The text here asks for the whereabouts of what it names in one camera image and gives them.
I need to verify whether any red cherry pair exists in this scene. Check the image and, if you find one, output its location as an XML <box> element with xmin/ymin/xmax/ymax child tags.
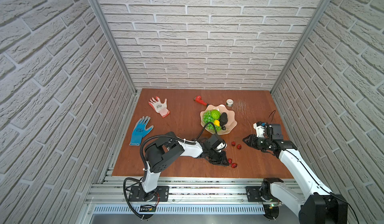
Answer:
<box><xmin>231</xmin><ymin>141</ymin><xmax>242</xmax><ymax>150</ymax></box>
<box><xmin>228</xmin><ymin>159</ymin><xmax>238</xmax><ymax>168</ymax></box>

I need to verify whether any dark fake avocado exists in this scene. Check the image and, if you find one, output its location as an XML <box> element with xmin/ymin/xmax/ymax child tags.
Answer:
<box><xmin>219</xmin><ymin>112</ymin><xmax>228</xmax><ymax>127</ymax></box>

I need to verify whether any green grape bunch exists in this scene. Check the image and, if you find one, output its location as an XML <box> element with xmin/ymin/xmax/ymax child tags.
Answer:
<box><xmin>203</xmin><ymin>110</ymin><xmax>222</xmax><ymax>131</ymax></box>

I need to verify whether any green bumpy fake fruit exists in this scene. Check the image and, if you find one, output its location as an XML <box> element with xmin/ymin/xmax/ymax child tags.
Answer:
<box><xmin>210</xmin><ymin>109</ymin><xmax>221</xmax><ymax>120</ymax></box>

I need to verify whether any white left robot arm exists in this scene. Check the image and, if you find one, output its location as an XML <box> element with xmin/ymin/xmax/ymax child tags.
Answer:
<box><xmin>140</xmin><ymin>132</ymin><xmax>230</xmax><ymax>194</ymax></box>

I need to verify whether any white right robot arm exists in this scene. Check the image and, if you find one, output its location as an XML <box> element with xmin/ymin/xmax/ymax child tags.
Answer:
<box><xmin>243</xmin><ymin>134</ymin><xmax>348</xmax><ymax>224</ymax></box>

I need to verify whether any pink wavy fruit bowl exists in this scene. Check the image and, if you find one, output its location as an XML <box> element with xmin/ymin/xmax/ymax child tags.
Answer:
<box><xmin>200</xmin><ymin>105</ymin><xmax>238</xmax><ymax>135</ymax></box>

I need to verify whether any white tape roll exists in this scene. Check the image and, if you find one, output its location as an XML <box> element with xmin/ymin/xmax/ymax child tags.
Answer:
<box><xmin>226</xmin><ymin>99</ymin><xmax>234</xmax><ymax>107</ymax></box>

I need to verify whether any red hand tool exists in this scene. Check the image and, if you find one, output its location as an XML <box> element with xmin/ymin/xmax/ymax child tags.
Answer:
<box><xmin>194</xmin><ymin>96</ymin><xmax>208</xmax><ymax>107</ymax></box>

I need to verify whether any red white work glove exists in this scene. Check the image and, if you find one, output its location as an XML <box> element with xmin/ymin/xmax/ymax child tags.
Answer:
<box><xmin>149</xmin><ymin>96</ymin><xmax>170</xmax><ymax>118</ymax></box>

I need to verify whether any blue work glove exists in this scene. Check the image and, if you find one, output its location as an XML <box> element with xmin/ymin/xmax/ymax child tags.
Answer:
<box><xmin>130</xmin><ymin>116</ymin><xmax>154</xmax><ymax>146</ymax></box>

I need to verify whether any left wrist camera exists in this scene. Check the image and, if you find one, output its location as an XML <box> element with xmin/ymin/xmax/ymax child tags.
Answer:
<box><xmin>207</xmin><ymin>134</ymin><xmax>227</xmax><ymax>152</ymax></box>

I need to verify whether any aluminium rail frame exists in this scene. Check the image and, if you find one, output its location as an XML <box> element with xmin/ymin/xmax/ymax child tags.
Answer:
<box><xmin>75</xmin><ymin>164</ymin><xmax>303</xmax><ymax>224</ymax></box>

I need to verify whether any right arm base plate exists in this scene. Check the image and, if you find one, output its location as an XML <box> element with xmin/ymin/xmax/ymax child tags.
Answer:
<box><xmin>245</xmin><ymin>186</ymin><xmax>282</xmax><ymax>205</ymax></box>

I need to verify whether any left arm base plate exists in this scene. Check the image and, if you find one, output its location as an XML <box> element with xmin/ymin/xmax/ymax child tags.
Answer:
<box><xmin>128</xmin><ymin>186</ymin><xmax>170</xmax><ymax>202</ymax></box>

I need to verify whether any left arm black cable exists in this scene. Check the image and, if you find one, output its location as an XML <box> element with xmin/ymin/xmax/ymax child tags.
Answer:
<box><xmin>122</xmin><ymin>121</ymin><xmax>220</xmax><ymax>220</ymax></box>

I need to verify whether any silver corner frame post right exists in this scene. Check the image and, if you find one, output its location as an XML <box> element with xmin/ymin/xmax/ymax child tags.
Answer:
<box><xmin>270</xmin><ymin>0</ymin><xmax>331</xmax><ymax>95</ymax></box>

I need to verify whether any silver corner frame post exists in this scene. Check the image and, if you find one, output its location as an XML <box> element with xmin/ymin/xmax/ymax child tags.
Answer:
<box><xmin>270</xmin><ymin>0</ymin><xmax>331</xmax><ymax>95</ymax></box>
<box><xmin>89</xmin><ymin>0</ymin><xmax>138</xmax><ymax>95</ymax></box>

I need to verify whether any silver corner frame post left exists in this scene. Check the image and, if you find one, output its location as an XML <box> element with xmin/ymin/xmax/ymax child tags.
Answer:
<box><xmin>89</xmin><ymin>0</ymin><xmax>138</xmax><ymax>95</ymax></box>

